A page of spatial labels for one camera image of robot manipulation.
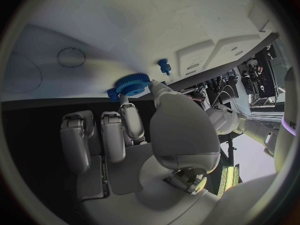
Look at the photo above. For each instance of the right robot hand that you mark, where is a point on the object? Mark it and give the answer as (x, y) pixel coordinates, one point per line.
(182, 127)

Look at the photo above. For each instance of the large blue gear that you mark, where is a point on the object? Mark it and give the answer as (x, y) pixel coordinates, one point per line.
(131, 83)

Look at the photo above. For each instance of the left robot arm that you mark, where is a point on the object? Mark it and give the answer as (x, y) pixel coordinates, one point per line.
(222, 120)

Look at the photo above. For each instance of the white task board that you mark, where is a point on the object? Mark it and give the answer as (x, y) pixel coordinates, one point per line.
(140, 26)

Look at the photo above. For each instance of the small blue block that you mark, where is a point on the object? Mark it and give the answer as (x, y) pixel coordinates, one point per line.
(164, 83)

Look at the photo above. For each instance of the black tripod stand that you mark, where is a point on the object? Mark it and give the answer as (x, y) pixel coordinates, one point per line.
(230, 146)

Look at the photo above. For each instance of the blue peg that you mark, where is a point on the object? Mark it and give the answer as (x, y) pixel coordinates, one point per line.
(164, 66)

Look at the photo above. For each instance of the glowing light bar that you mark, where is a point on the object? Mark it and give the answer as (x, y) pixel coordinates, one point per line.
(229, 178)

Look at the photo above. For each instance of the small blue gear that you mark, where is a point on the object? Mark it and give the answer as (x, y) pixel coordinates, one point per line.
(113, 95)

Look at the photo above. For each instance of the workshop desk with equipment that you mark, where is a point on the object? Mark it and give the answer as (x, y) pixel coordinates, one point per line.
(257, 82)

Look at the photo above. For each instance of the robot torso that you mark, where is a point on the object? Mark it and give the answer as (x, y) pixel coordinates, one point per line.
(286, 144)

